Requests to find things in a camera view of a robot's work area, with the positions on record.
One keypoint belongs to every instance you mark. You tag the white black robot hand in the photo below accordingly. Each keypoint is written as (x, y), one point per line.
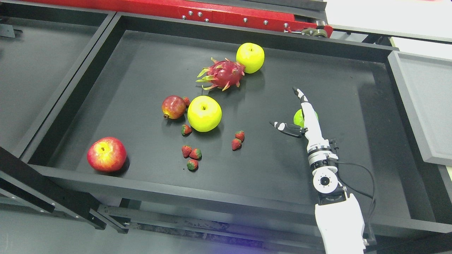
(311, 129)

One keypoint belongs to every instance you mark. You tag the green apple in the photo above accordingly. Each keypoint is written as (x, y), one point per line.
(299, 118)

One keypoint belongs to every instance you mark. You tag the far yellow apple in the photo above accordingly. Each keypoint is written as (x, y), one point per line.
(250, 55)

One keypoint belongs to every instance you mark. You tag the large yellow apple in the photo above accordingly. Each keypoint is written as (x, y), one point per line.
(204, 113)

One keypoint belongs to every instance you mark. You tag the strawberry below yellow apple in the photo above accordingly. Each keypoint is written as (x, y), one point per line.
(186, 130)

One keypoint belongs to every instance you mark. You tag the black shelf tray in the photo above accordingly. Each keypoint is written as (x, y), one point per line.
(139, 60)

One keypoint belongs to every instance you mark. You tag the red apple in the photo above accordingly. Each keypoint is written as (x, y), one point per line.
(107, 155)

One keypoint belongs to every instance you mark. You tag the upper strawberry of pair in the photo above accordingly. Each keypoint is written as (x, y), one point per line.
(239, 135)

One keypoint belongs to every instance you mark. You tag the strawberry of pair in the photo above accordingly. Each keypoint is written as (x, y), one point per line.
(239, 135)
(236, 144)

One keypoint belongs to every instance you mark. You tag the lower strawberry of pair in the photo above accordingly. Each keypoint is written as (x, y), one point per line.
(236, 144)

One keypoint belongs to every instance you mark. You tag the pink dragon fruit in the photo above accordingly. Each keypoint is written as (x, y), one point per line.
(221, 74)

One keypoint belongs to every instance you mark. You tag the right strawberry of trio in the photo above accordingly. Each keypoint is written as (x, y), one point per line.
(196, 154)

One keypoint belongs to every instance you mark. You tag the strawberry of trio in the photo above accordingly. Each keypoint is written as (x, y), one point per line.
(186, 151)
(192, 165)
(196, 154)

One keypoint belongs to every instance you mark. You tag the bottom strawberry of trio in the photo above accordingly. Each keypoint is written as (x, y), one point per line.
(192, 165)

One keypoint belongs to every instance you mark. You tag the grey tray at right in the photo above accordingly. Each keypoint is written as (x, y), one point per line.
(425, 87)

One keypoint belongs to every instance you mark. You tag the left strawberry of trio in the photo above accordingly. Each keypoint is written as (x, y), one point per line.
(186, 151)

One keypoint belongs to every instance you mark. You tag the strawberry beside pomegranate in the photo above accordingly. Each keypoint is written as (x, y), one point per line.
(187, 101)

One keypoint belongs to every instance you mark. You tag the red pomegranate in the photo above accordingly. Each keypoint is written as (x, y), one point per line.
(173, 107)

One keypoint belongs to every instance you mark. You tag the red metal rail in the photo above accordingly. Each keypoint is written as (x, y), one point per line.
(248, 17)

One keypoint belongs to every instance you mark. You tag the black metal shelf frame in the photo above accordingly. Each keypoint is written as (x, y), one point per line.
(37, 66)

